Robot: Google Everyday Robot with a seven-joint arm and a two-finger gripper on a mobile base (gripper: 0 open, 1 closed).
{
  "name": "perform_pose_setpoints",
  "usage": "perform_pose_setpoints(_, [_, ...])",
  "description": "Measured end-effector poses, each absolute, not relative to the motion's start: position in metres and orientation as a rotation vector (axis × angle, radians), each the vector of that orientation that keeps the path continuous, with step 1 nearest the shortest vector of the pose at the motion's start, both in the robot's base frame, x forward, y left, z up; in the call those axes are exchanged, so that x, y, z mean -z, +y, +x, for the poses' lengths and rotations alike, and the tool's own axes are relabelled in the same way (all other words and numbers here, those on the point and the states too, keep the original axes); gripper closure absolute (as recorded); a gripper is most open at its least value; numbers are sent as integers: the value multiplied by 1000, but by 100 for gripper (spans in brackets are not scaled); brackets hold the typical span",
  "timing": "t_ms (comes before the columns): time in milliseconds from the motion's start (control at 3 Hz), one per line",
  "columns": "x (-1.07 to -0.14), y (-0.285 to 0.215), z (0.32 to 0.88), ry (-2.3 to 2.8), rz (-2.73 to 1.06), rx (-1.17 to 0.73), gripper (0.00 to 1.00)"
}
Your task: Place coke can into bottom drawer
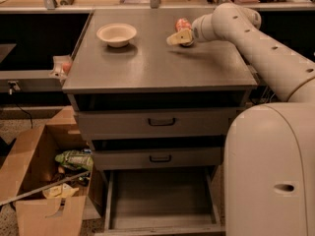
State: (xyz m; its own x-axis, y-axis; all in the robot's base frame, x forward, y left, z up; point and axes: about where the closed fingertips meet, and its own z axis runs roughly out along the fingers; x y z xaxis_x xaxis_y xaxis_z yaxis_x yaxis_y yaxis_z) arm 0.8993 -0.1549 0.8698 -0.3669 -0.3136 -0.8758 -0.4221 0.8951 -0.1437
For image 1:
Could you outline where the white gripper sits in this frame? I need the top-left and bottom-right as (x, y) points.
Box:
(166, 14), (217, 46)

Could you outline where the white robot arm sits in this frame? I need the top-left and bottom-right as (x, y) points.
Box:
(166, 3), (315, 236)

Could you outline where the grey drawer cabinet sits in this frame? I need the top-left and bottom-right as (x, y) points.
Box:
(61, 7), (259, 236)

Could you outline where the grey middle drawer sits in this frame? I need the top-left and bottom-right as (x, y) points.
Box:
(93, 147), (222, 170)

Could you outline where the grey top drawer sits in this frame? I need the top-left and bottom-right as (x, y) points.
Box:
(75, 107), (240, 141)

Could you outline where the grey open bottom drawer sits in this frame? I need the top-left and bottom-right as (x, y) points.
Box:
(95, 167), (225, 236)

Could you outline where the white paper bowl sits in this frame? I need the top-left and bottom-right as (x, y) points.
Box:
(96, 24), (137, 48)

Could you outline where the green chip bag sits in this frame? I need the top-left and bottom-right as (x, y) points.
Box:
(55, 150), (94, 171)

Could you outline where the long grey metal bar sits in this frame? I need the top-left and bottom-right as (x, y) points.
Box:
(0, 171), (91, 207)

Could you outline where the yellow snack packet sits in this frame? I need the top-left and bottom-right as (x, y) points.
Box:
(42, 183), (79, 199)

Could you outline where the brown cardboard box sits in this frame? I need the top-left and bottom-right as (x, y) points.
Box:
(0, 106), (104, 236)

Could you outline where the black cable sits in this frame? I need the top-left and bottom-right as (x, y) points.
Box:
(9, 88), (34, 130)

